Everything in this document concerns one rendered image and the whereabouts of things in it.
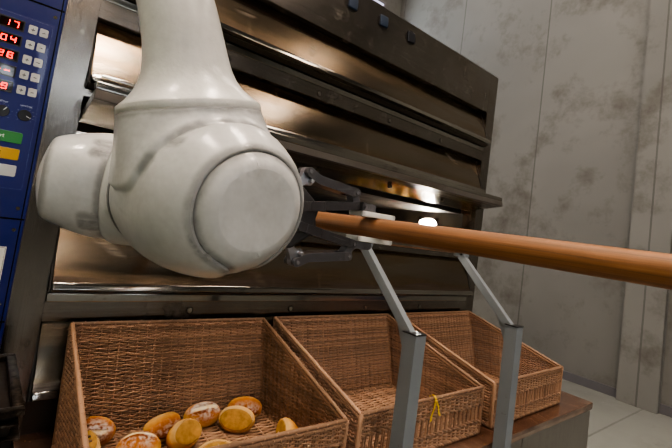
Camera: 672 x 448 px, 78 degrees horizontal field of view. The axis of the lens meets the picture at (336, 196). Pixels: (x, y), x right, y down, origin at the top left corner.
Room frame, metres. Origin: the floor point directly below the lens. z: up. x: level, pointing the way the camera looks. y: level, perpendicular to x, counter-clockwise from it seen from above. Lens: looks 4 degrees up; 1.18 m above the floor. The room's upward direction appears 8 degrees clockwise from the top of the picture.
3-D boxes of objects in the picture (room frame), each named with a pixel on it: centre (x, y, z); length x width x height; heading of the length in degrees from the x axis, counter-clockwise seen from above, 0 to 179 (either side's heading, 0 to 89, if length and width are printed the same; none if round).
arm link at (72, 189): (0.41, 0.20, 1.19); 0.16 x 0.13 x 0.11; 128
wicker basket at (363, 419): (1.42, -0.21, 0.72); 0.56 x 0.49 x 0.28; 128
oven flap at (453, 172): (1.62, -0.03, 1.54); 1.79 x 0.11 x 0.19; 129
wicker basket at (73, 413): (1.05, 0.25, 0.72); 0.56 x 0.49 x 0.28; 127
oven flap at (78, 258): (1.62, -0.03, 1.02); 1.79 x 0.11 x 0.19; 129
